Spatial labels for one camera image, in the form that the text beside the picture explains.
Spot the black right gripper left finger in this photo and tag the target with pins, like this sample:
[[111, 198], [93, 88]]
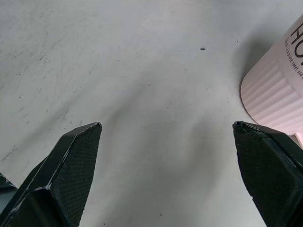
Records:
[[71, 170]]

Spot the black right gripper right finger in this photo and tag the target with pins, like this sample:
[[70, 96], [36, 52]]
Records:
[[267, 175]]

